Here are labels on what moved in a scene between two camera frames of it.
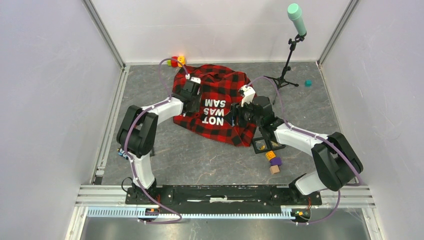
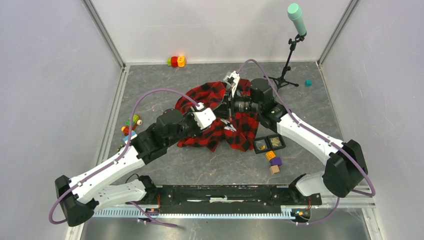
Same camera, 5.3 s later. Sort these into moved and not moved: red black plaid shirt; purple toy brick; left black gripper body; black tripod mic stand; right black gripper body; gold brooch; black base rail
Moved: red black plaid shirt; right black gripper body; left black gripper body
Not moved: gold brooch; black base rail; black tripod mic stand; purple toy brick
